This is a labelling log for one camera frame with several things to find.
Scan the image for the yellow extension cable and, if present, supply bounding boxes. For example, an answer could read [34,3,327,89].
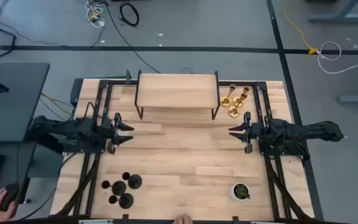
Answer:
[283,0,319,55]

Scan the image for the grey floor bar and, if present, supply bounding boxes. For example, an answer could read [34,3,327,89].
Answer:
[336,95,358,105]

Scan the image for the black candlestick holder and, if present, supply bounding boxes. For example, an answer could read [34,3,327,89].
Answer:
[101,179,127,196]
[108,192,134,210]
[121,171,143,190]

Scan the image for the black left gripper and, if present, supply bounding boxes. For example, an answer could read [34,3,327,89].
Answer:
[100,112,135,155]

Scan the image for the gold candlestick holder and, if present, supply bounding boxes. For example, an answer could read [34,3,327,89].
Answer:
[232,86,250,108]
[227,92,248,118]
[219,83,237,108]

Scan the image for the black control box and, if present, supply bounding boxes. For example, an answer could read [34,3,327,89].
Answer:
[70,78,85,107]

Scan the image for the wooden shelf riser black legs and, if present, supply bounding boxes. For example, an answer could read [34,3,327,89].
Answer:
[134,70,221,121]

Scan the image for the coiled black cable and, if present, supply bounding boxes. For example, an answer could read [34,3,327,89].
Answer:
[119,1,140,27]

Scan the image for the dark grey desk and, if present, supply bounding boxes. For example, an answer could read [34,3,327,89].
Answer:
[0,62,51,218]

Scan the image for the white cable bundle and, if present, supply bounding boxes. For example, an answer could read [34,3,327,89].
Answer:
[84,0,106,29]

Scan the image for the black fan cable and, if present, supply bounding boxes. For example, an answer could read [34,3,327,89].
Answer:
[0,21,62,63]

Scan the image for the small plant in white pot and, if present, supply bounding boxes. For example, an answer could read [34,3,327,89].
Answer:
[229,182,251,202]

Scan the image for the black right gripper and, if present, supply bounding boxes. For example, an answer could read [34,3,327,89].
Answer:
[227,111,269,154]

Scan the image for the grey desk leg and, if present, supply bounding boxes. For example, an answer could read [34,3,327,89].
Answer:
[308,0,358,24]

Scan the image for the thin yellow cable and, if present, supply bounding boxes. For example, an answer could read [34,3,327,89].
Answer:
[40,92,75,121]

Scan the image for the long black floor cable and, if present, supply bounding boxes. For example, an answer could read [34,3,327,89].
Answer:
[103,0,162,74]

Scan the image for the black aluminium table frame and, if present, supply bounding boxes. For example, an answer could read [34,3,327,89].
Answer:
[72,77,315,222]

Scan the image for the black computer mouse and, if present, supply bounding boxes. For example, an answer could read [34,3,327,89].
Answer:
[0,182,21,212]

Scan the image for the white floor cable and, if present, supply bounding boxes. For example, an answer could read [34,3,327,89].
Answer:
[317,41,358,75]

